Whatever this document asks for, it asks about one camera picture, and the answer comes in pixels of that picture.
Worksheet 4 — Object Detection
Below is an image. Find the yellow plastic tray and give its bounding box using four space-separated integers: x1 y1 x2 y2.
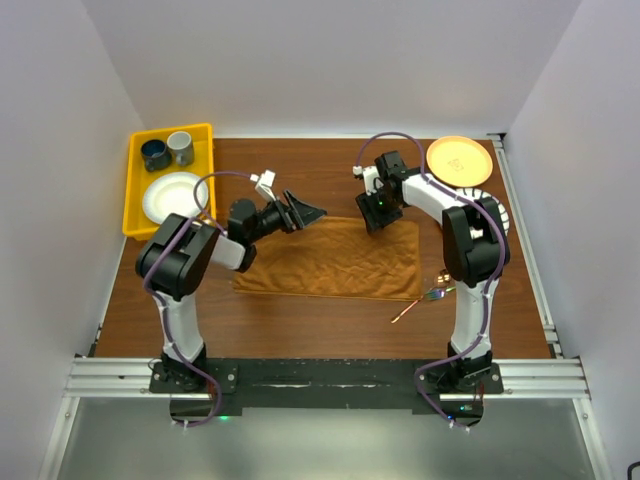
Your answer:
122 123 215 241

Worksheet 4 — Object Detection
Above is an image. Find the dark blue mug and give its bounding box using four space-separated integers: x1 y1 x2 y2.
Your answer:
140 139 172 173

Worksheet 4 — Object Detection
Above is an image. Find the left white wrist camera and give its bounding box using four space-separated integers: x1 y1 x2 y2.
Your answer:
250 170 278 202

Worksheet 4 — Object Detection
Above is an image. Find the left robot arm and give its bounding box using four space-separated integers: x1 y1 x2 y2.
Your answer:
135 190 327 393

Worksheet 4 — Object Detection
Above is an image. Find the brown cloth napkin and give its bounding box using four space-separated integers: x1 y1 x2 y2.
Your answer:
233 217 423 301

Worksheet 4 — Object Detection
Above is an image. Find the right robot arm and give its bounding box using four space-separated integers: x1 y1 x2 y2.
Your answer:
353 151 510 393

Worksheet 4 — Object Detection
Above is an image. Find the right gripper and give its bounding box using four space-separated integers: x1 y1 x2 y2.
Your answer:
357 185 403 234

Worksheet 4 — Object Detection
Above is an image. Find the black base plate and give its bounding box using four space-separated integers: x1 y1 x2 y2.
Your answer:
148 356 504 426

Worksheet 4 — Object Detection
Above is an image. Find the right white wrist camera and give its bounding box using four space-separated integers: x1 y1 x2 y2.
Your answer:
352 166 380 195

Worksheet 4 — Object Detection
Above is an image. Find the iridescent fork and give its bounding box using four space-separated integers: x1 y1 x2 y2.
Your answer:
424 286 456 301

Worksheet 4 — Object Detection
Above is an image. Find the grey mug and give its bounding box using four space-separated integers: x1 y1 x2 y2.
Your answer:
166 131 194 167

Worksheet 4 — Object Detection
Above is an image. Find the white bowl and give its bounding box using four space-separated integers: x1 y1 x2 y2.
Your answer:
142 172 200 224

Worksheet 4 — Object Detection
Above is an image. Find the purple cable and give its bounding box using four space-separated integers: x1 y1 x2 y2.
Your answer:
142 171 259 427
353 131 504 430

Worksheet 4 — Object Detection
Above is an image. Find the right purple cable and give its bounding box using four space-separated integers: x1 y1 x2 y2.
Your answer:
353 131 504 430

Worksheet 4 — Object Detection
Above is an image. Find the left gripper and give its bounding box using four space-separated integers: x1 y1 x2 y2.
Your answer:
247 189 326 244

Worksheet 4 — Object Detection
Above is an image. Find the rose gold spoon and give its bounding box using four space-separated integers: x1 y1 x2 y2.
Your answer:
391 269 455 324

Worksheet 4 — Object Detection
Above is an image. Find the black striped white plate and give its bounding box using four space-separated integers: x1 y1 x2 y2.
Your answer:
455 187 510 234

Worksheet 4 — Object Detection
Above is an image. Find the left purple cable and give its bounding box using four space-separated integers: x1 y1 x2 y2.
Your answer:
142 171 259 427

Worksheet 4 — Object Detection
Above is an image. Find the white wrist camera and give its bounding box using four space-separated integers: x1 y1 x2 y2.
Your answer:
352 166 380 195
250 170 278 202

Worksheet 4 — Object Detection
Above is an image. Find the yellow plate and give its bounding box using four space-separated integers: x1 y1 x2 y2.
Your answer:
425 136 493 188

